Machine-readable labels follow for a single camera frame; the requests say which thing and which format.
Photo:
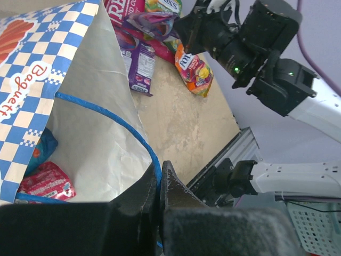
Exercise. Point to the blue checkered paper bag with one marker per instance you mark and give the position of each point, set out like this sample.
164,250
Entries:
62,69

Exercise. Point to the green yellow candy packet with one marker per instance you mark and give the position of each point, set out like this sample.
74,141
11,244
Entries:
174,6

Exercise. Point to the red pink snack packet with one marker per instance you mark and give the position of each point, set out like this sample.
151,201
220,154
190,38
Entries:
48,181

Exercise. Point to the orange snack packet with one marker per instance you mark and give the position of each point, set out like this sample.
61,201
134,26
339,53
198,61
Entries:
196,74

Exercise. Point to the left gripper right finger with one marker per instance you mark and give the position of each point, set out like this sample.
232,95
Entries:
180,225

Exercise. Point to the aluminium table frame rail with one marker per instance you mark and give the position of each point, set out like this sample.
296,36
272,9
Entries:
242,147

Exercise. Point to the white perforated basket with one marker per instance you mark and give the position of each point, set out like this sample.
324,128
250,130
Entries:
317,226

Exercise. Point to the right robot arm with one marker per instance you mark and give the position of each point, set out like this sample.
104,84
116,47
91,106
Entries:
250,51

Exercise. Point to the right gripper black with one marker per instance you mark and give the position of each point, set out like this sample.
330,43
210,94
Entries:
200,32

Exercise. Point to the purple white snack packet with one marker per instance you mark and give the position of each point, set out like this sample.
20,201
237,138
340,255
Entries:
139,60

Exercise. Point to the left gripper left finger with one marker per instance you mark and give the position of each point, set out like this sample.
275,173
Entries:
133,218

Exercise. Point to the pink cookie snack packet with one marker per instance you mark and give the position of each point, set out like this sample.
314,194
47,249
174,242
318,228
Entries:
118,9

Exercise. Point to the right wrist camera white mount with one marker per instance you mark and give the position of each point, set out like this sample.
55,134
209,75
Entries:
220,7

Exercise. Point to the blue snack packet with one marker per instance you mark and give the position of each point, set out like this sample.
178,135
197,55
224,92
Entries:
46,146

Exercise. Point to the purple pink candy packet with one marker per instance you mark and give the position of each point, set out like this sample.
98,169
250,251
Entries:
158,25

